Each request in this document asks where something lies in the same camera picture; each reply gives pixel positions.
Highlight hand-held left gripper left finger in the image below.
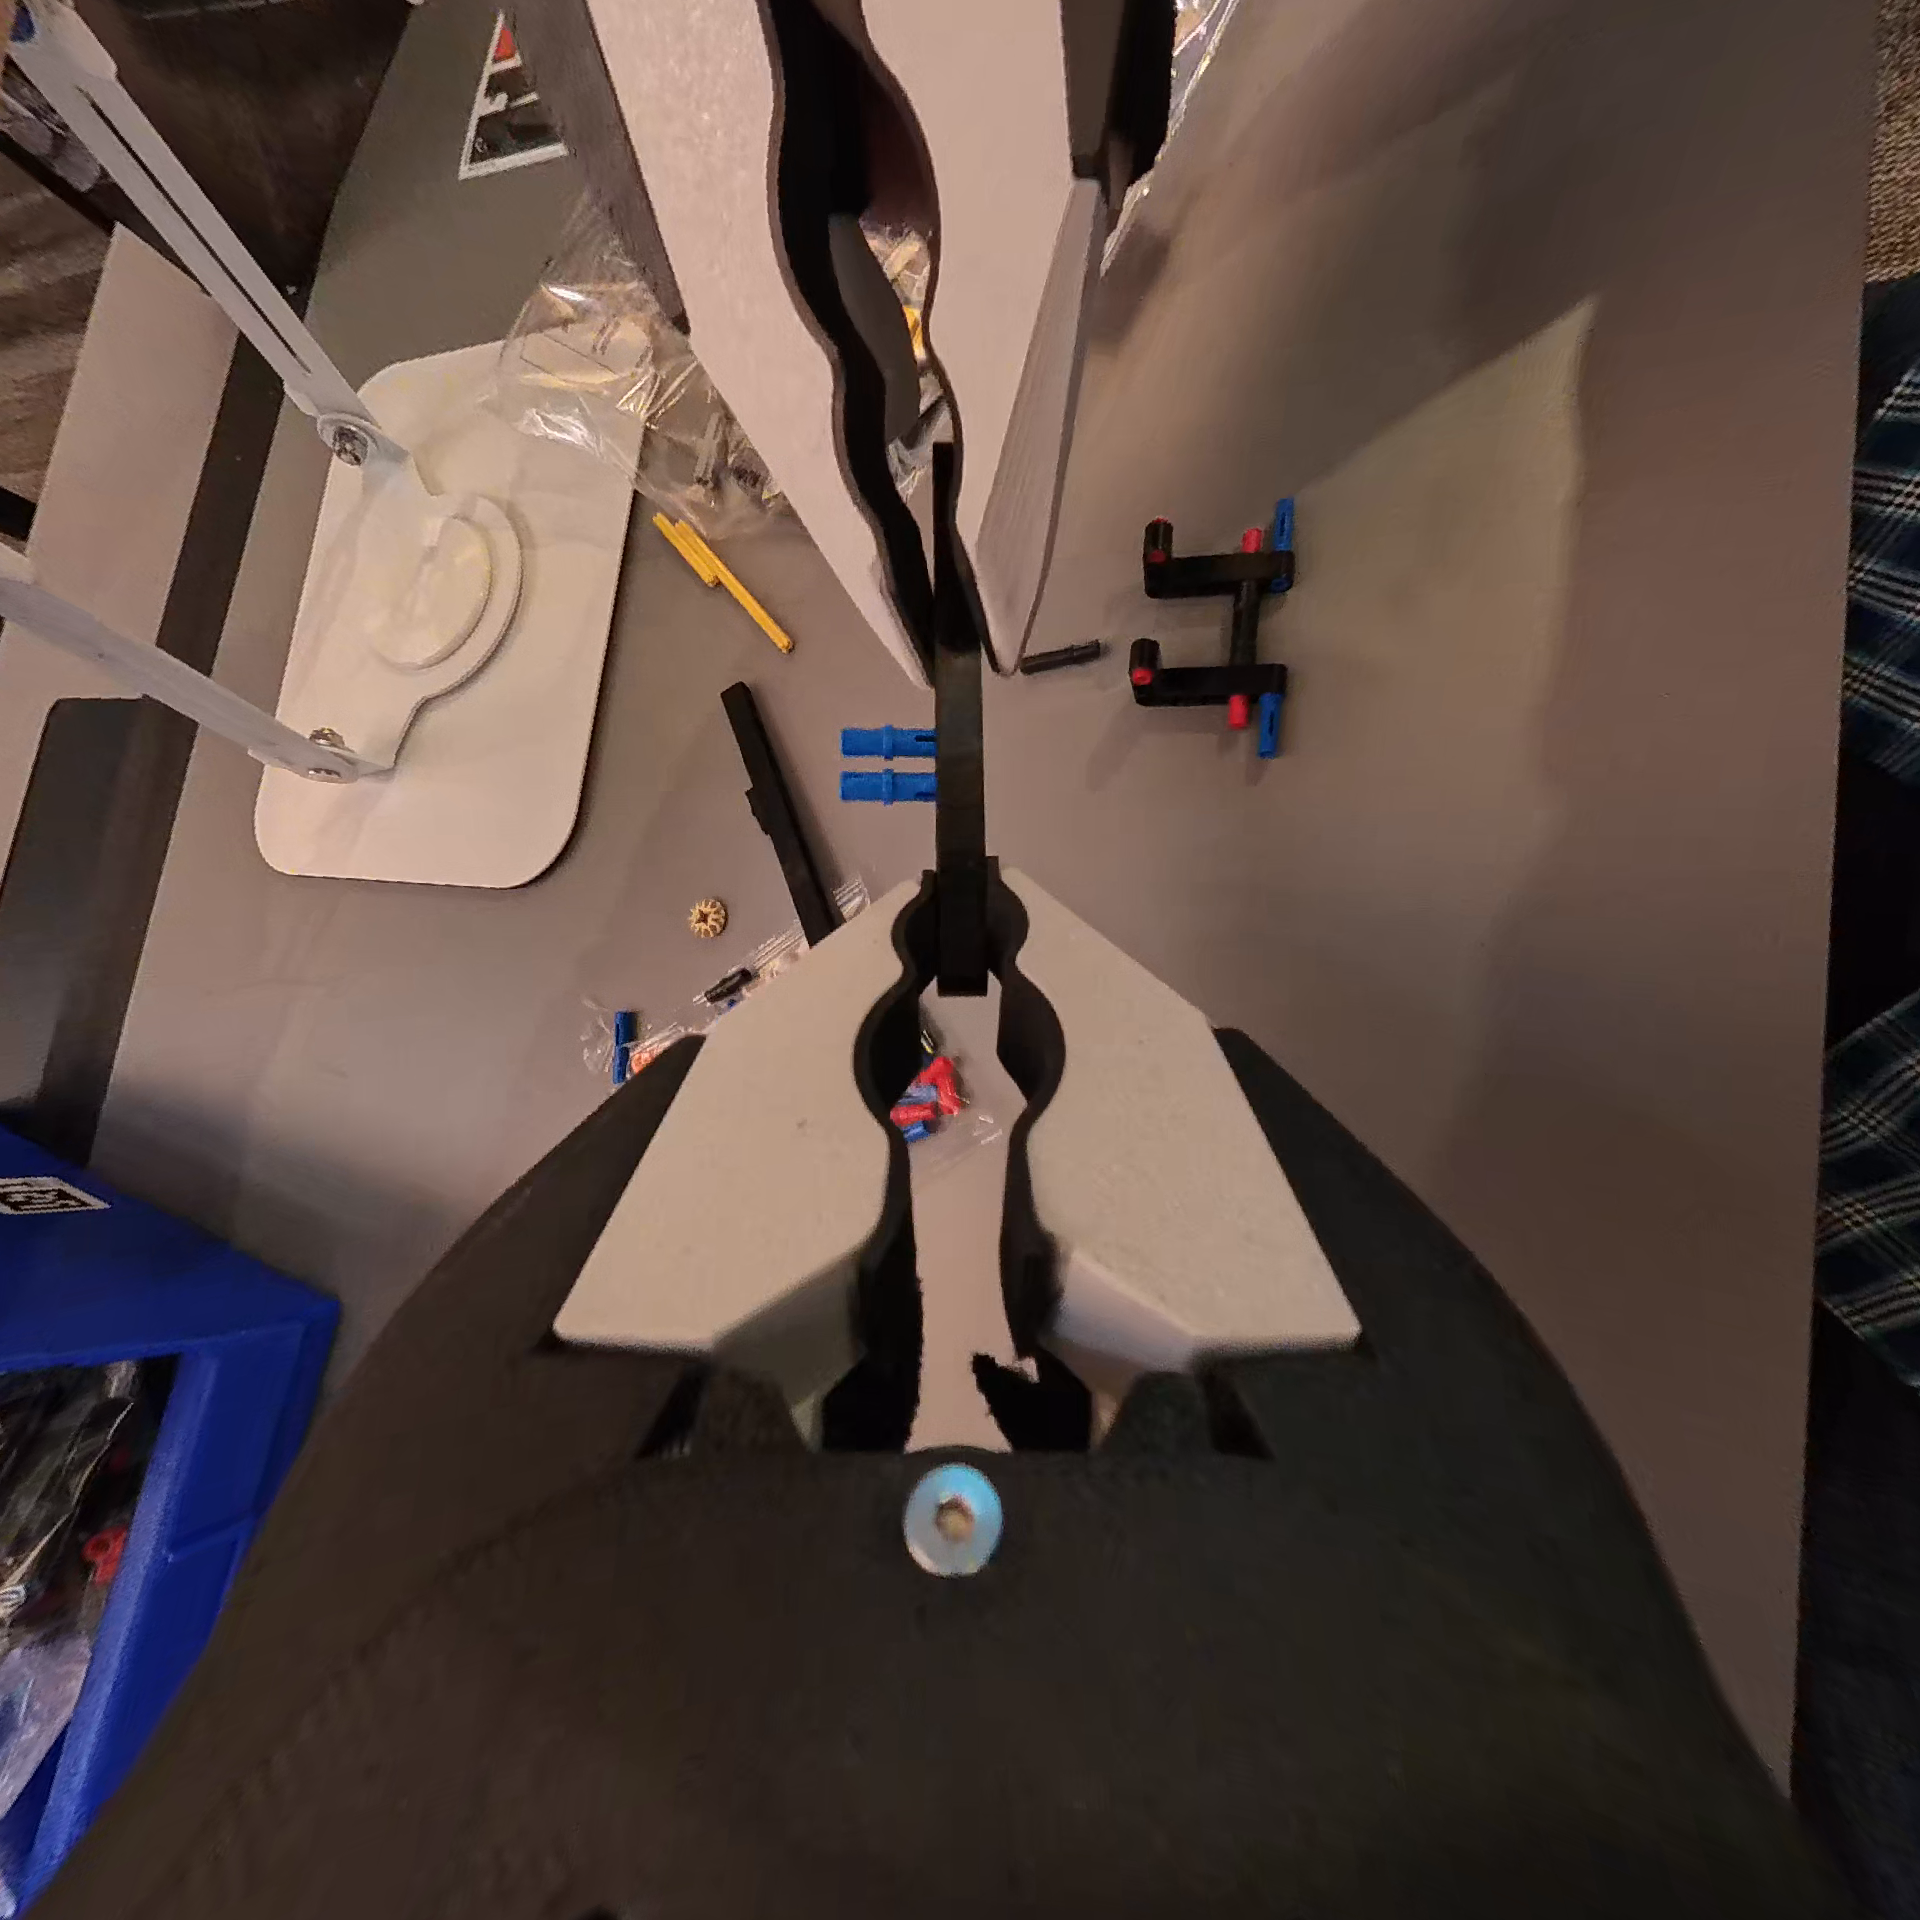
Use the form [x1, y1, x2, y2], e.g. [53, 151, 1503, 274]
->
[550, 872, 941, 1452]

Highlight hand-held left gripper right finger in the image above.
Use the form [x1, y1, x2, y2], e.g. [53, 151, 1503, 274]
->
[983, 864, 1365, 1452]

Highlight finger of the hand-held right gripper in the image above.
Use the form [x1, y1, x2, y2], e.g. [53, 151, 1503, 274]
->
[585, 0, 941, 692]
[862, 0, 1115, 677]

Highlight clear bag of lego pieces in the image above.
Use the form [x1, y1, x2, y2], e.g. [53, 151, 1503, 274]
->
[576, 877, 1007, 1160]

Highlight long black lego beam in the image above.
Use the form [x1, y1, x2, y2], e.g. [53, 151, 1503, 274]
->
[718, 681, 843, 951]

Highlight lego bags in bin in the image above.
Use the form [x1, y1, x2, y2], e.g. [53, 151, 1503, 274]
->
[0, 1346, 185, 1820]

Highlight crinkled clear plastic bag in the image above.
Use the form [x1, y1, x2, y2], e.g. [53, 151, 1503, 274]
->
[502, 224, 961, 530]

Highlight dark printed booklet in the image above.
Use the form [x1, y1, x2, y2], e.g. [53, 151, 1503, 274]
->
[455, 6, 573, 183]

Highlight blue storage bin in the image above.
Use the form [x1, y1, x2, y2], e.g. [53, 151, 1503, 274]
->
[0, 1124, 344, 1920]

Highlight white stand base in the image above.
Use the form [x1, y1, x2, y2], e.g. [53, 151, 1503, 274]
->
[254, 340, 649, 892]

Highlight blue plaid cloth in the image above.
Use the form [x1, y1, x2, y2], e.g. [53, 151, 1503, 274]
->
[1813, 401, 1920, 1385]

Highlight black lego frame assembly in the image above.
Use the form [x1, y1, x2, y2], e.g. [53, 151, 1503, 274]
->
[1127, 496, 1300, 760]

